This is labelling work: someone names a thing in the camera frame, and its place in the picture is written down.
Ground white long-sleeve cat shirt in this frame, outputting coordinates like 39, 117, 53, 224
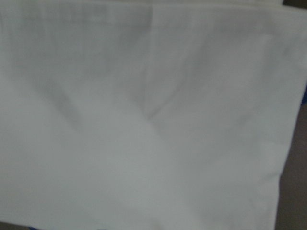
0, 0, 307, 230

